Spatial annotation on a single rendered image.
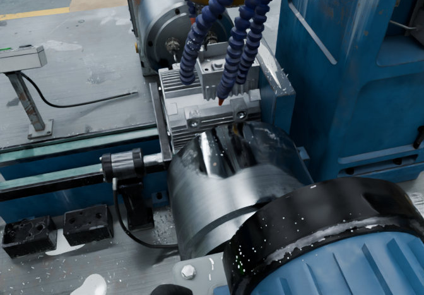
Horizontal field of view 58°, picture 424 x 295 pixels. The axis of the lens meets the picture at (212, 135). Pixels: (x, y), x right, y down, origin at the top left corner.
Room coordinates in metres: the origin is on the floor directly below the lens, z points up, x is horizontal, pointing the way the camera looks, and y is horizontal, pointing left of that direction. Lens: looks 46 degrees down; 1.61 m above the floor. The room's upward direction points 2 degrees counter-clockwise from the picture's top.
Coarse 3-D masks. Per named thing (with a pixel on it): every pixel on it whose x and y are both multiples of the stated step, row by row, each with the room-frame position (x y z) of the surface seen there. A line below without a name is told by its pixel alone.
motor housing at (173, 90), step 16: (160, 80) 0.71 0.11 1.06; (176, 80) 0.65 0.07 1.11; (176, 96) 0.62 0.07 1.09; (192, 96) 0.62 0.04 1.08; (240, 96) 0.63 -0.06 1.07; (208, 112) 0.59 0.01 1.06; (224, 112) 0.59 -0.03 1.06; (256, 112) 0.60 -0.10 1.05; (176, 128) 0.57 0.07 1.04; (208, 128) 0.57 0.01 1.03; (176, 144) 0.56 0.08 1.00
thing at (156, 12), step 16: (144, 0) 0.99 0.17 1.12; (160, 0) 0.92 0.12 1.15; (176, 0) 0.89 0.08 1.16; (144, 16) 0.92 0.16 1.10; (160, 16) 0.86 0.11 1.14; (176, 16) 0.87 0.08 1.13; (224, 16) 0.89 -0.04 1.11; (144, 32) 0.87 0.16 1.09; (160, 32) 0.86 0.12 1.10; (176, 32) 0.86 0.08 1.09; (208, 32) 0.88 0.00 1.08; (224, 32) 0.89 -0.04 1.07; (144, 48) 0.85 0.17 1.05; (160, 48) 0.86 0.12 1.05; (176, 48) 0.83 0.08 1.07; (160, 64) 0.86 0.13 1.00
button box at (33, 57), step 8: (16, 48) 0.88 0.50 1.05; (24, 48) 0.84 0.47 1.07; (32, 48) 0.83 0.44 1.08; (40, 48) 0.86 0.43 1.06; (0, 56) 0.81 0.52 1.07; (8, 56) 0.81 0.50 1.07; (16, 56) 0.82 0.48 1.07; (24, 56) 0.82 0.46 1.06; (32, 56) 0.82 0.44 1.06; (40, 56) 0.83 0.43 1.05; (0, 64) 0.80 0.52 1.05; (8, 64) 0.80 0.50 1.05; (16, 64) 0.81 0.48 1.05; (24, 64) 0.81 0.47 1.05; (32, 64) 0.81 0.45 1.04; (40, 64) 0.81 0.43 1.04; (0, 72) 0.79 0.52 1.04
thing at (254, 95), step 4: (164, 68) 0.71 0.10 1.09; (160, 76) 0.70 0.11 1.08; (252, 92) 0.62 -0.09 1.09; (256, 92) 0.62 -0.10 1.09; (260, 92) 0.62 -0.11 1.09; (252, 96) 0.61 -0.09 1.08; (256, 96) 0.62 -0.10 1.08; (260, 96) 0.62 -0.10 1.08; (252, 100) 0.61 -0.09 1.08; (256, 100) 0.61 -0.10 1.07; (168, 104) 0.59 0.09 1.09; (172, 104) 0.59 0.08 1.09; (176, 104) 0.59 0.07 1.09; (168, 108) 0.58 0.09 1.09; (172, 108) 0.58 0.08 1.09; (176, 108) 0.58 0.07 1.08; (168, 112) 0.58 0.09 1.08; (172, 112) 0.58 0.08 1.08; (176, 112) 0.58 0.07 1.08; (172, 148) 0.58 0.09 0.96; (176, 152) 0.58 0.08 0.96
